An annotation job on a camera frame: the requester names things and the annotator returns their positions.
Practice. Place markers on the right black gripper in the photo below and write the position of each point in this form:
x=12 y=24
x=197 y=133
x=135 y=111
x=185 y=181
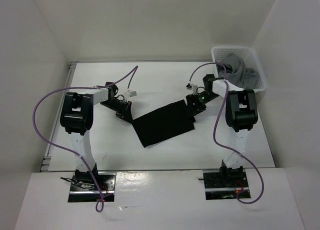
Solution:
x=196 y=108

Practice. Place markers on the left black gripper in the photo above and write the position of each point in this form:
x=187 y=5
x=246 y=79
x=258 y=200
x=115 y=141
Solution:
x=125 y=113

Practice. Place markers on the black skirt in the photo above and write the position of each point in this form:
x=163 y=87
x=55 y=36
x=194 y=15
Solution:
x=163 y=123

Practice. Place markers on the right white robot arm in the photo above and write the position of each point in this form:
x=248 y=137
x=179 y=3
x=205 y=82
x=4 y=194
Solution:
x=241 y=115

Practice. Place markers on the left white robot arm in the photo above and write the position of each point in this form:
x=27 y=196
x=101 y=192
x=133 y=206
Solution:
x=77 y=117

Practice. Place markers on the grey skirt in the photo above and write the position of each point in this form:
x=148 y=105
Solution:
x=234 y=69

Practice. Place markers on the white plastic basket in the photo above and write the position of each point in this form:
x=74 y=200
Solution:
x=249 y=57

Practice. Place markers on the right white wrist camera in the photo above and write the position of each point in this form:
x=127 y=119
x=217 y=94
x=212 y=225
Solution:
x=192 y=87

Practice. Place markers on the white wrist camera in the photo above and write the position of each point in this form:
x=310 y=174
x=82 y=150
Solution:
x=129 y=94
x=192 y=87

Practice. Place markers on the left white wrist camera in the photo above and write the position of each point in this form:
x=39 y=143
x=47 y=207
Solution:
x=129 y=94

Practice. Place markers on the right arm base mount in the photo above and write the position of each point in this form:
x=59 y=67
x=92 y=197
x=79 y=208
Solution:
x=225 y=187

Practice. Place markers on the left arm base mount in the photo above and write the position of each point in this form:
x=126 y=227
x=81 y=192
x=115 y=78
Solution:
x=86 y=191

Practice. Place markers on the aluminium table edge rail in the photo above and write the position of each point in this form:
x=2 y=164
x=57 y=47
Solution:
x=48 y=153

